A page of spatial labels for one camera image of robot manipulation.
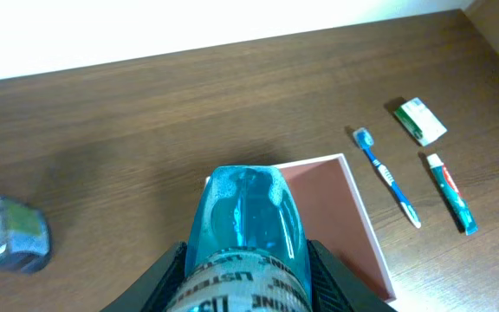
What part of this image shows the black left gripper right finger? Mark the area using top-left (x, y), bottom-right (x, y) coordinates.
top-left (308, 240), bottom-right (395, 312)

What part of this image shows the blue white toothbrush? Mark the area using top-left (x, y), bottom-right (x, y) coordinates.
top-left (353, 127), bottom-right (422, 229)

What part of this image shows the teal mouthwash bottle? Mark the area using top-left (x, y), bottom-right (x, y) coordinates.
top-left (165, 166), bottom-right (312, 311)

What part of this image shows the white cardboard box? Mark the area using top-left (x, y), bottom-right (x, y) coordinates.
top-left (278, 155), bottom-right (395, 302)

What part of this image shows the green white soap box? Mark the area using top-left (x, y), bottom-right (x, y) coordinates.
top-left (394, 98), bottom-right (447, 146)

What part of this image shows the green toothpaste tube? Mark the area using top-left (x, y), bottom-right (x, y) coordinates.
top-left (426, 153), bottom-right (478, 236)

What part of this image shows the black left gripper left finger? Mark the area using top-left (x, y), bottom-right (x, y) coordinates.
top-left (101, 242), bottom-right (187, 312)

